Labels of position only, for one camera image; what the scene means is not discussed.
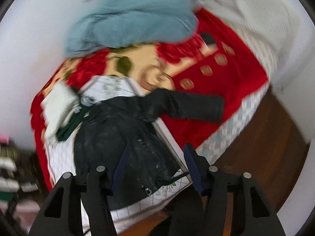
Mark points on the black zippered jacket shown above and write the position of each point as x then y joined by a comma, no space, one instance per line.
118,134

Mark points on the blue-grey quilted blanket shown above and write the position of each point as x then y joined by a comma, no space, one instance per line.
120,23

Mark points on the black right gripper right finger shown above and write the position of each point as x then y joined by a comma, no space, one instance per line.
236,205

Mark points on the green white fleece jacket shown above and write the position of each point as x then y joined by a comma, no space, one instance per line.
57,107

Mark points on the red floral plush blanket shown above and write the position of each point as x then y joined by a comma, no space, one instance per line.
215,60

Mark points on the white knitted blanket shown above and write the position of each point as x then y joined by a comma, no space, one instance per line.
265,26

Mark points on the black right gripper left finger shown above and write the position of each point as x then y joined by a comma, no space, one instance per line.
60,214

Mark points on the stack of folded clothes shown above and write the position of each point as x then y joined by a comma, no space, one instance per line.
17,171

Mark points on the white quilted sheet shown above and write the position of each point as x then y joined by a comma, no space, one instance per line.
60,156

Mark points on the checkered mattress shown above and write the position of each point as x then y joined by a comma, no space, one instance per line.
218,142

